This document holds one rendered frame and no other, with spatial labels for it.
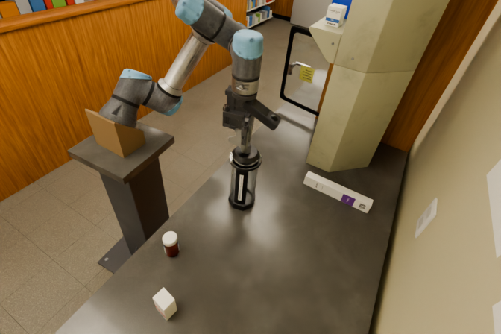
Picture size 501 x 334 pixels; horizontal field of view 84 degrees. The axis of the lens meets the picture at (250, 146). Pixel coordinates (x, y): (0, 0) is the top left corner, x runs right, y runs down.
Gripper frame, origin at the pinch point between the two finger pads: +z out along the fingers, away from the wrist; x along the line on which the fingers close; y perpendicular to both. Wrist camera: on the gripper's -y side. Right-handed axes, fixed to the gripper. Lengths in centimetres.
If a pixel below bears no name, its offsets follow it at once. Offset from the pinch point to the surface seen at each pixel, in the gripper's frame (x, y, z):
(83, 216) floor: -21, 121, 122
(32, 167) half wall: -40, 178, 109
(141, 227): -2, 53, 74
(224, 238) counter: 17.4, 0.7, 27.2
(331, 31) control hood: -31.6, -17.5, -29.7
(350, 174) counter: -30, -41, 27
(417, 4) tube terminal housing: -32, -39, -41
